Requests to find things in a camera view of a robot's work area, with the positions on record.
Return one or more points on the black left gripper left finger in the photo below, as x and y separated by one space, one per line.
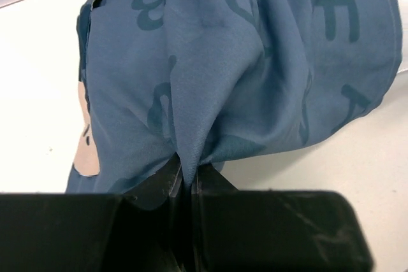
133 231

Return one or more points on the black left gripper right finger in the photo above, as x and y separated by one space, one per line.
269 230

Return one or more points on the blue letter print pillowcase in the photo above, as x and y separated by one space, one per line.
219 80

